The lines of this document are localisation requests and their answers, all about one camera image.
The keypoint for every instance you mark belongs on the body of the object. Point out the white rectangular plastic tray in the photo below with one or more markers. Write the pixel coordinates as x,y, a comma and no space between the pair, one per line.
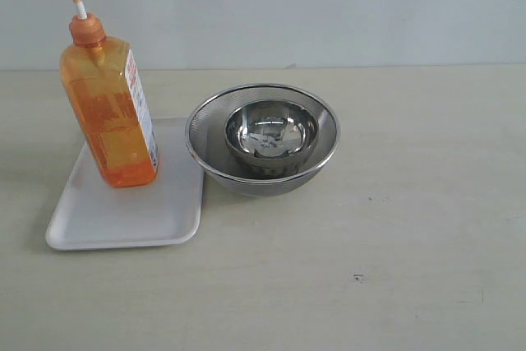
92,215

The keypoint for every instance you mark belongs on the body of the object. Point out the small stainless steel bowl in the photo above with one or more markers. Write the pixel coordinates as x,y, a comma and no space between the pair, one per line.
271,133

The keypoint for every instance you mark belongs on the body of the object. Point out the orange pump soap bottle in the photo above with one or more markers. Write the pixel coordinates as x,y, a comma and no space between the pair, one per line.
101,78

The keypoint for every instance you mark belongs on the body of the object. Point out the steel mesh colander bowl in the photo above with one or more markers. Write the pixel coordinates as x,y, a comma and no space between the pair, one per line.
205,141

